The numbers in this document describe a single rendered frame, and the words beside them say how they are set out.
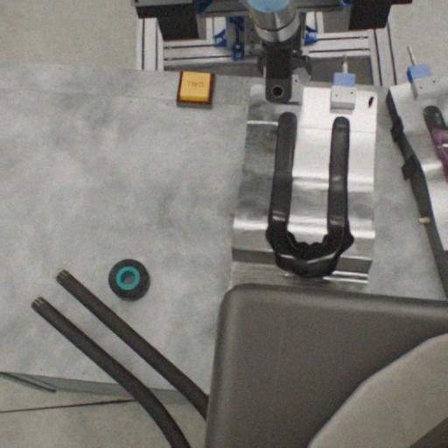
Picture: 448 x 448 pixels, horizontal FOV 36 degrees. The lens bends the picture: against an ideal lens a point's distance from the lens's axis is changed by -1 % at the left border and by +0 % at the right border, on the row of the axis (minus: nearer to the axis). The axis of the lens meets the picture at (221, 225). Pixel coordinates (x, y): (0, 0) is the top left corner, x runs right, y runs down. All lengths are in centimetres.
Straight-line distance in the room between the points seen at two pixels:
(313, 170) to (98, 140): 48
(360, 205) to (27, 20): 178
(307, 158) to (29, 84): 67
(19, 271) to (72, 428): 85
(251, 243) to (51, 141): 54
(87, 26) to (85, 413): 141
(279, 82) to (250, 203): 24
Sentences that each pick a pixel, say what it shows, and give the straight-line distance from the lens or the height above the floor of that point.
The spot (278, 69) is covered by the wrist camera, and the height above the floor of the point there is 109.
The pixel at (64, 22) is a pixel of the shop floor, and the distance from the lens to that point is 275.
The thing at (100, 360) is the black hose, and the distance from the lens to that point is 133.
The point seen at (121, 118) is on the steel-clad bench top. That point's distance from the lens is 155.
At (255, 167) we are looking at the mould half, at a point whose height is 88.
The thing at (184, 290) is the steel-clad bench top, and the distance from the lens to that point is 139.
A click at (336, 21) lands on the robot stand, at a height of 21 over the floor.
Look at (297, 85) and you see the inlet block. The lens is 139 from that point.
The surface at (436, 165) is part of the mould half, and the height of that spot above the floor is 90.
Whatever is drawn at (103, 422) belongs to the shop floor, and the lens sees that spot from 220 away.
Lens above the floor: 214
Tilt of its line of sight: 71 degrees down
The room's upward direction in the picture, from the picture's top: 9 degrees counter-clockwise
